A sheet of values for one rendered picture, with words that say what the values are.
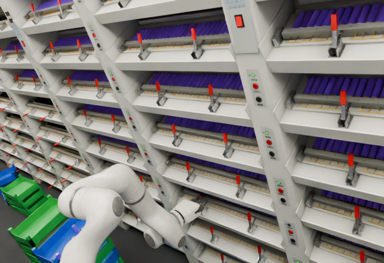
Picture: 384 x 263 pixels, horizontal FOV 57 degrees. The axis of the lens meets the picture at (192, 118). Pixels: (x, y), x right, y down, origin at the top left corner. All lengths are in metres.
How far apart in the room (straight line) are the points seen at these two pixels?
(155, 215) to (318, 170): 0.62
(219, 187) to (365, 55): 0.84
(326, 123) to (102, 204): 0.66
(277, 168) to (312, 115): 0.23
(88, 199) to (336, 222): 0.77
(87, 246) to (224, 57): 0.67
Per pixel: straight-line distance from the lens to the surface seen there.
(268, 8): 0.98
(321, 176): 1.13
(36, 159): 3.44
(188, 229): 1.93
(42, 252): 2.11
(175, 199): 1.79
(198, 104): 1.26
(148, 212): 1.36
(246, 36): 0.96
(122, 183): 1.21
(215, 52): 1.10
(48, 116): 2.42
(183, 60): 1.16
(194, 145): 1.41
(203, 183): 1.53
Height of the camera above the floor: 1.59
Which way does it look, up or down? 26 degrees down
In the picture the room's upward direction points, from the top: 19 degrees counter-clockwise
